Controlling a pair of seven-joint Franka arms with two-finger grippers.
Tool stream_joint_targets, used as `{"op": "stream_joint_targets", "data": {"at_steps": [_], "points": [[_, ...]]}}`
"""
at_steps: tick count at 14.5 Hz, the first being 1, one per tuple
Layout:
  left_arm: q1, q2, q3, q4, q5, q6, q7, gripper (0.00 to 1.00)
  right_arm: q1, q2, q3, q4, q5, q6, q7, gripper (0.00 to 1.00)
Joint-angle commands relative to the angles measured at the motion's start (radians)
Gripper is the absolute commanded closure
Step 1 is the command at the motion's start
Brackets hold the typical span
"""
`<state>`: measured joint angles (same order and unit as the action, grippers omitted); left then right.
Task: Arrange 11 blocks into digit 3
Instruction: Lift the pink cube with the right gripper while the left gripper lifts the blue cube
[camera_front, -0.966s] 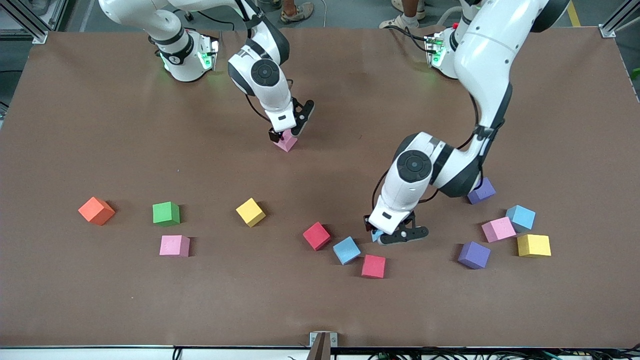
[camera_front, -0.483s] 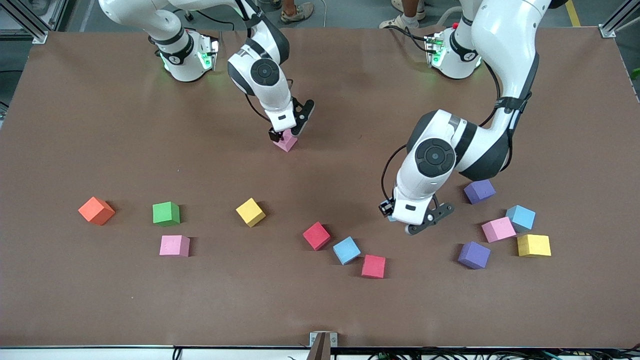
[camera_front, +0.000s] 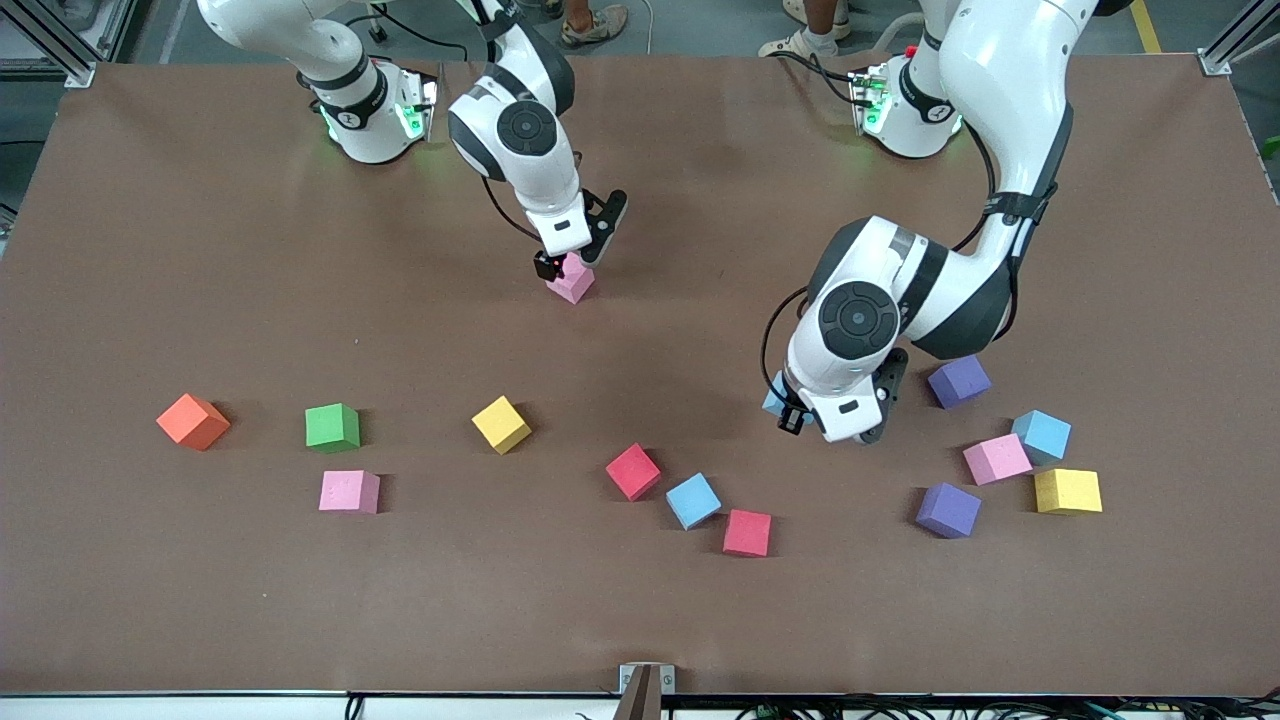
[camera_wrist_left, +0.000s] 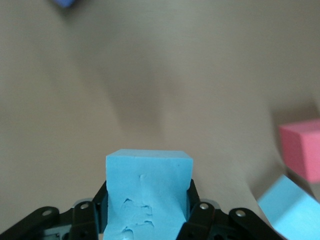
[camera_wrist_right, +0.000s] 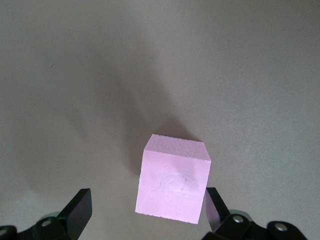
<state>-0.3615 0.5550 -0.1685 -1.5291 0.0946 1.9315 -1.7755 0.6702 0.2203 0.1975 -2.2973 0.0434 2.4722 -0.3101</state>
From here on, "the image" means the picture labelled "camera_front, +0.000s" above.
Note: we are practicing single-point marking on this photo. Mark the blue foam block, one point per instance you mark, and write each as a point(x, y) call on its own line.
point(774, 395)
point(692, 500)
point(1043, 435)

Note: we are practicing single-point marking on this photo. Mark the pink foam block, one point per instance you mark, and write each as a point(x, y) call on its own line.
point(996, 458)
point(348, 490)
point(575, 287)

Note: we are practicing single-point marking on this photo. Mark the purple foam block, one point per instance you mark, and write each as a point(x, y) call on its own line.
point(962, 382)
point(947, 509)

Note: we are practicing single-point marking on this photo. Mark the yellow foam block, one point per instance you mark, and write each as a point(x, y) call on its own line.
point(1066, 490)
point(500, 423)

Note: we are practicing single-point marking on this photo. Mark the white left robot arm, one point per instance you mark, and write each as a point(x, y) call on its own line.
point(1000, 90)

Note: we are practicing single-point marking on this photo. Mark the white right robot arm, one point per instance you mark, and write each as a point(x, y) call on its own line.
point(540, 170)

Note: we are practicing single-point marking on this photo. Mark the red foam block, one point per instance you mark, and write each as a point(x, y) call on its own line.
point(632, 471)
point(747, 531)

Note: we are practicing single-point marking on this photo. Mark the grey sneaker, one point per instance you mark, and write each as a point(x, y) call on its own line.
point(600, 25)

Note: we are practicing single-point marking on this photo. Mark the green foam block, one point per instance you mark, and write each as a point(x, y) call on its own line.
point(330, 426)

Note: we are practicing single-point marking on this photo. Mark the white sneaker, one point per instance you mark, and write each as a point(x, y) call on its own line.
point(800, 45)
point(800, 8)

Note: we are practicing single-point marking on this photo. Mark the brown table cover sheet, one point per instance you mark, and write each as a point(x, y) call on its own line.
point(400, 600)

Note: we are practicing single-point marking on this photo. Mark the orange foam block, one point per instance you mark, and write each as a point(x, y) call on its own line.
point(192, 420)

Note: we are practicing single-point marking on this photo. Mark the green object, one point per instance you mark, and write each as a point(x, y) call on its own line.
point(1272, 148)

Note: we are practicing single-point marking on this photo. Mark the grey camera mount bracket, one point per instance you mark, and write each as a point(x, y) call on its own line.
point(646, 690)

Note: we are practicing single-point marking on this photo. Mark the aluminium frame post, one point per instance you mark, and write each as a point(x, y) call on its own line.
point(70, 60)
point(1235, 45)

